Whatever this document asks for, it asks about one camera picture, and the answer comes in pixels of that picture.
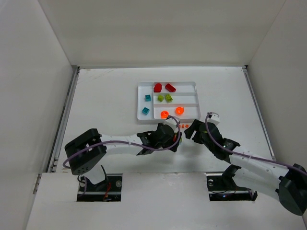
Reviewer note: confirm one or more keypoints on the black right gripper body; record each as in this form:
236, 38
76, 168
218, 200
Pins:
196, 131

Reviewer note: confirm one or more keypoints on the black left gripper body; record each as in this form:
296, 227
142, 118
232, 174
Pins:
174, 139

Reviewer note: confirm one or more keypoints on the orange round disc piece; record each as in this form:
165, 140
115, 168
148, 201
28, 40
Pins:
179, 110

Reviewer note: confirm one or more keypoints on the teal lego brick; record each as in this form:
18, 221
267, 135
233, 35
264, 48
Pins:
145, 111

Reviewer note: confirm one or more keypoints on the lime small lego brick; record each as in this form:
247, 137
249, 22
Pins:
160, 98

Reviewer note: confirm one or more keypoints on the lime lego plate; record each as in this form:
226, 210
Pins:
168, 98

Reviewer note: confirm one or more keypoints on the red rounded lego brick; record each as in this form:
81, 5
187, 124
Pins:
157, 87

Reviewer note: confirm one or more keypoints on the red long lego brick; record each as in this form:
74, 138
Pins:
170, 88

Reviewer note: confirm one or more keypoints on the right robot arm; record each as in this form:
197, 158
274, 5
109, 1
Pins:
285, 183

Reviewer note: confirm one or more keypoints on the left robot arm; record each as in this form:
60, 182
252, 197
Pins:
85, 152

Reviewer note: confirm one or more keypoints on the white compartment tray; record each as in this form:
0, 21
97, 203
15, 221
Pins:
157, 100

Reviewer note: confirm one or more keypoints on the teal lego in tray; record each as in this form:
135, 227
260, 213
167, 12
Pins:
148, 98

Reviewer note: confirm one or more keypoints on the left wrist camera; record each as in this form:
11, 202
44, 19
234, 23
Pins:
173, 123

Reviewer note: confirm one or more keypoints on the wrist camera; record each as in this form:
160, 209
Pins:
214, 118
173, 123

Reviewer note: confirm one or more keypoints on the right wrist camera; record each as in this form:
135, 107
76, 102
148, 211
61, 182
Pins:
214, 118

